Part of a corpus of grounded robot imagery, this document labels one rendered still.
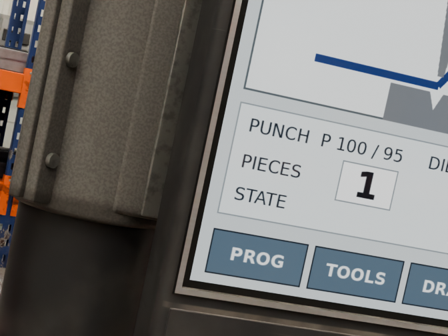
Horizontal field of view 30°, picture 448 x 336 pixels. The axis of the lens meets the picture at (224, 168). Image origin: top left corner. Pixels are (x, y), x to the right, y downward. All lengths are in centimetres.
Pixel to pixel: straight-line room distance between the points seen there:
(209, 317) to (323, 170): 9
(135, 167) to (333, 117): 14
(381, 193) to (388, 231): 2
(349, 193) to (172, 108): 14
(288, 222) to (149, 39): 15
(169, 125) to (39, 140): 8
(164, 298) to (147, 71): 16
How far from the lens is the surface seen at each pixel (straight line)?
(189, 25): 52
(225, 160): 42
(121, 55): 51
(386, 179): 44
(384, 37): 44
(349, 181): 44
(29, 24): 533
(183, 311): 42
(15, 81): 275
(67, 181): 52
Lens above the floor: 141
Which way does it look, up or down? 4 degrees down
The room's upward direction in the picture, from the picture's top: 12 degrees clockwise
